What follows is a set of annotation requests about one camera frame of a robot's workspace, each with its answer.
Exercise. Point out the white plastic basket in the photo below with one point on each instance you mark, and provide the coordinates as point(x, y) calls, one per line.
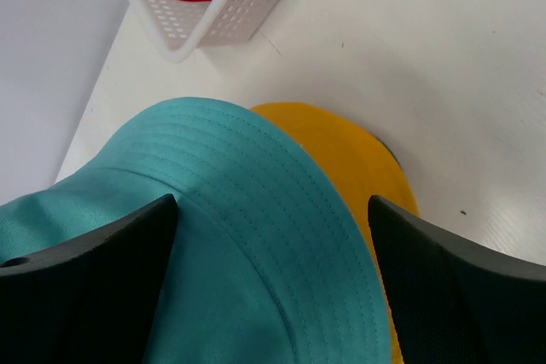
point(177, 28)

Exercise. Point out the yellow bucket hat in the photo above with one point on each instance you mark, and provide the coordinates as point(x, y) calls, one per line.
point(362, 168)

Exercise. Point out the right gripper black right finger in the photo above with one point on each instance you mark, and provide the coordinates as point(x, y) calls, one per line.
point(453, 300)

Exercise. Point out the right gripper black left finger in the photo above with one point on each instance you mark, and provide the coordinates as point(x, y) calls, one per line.
point(91, 299)

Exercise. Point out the black wire hat stand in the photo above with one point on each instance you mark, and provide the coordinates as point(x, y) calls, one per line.
point(389, 150)

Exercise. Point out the teal bucket hat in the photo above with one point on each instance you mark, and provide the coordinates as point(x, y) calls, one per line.
point(213, 304)

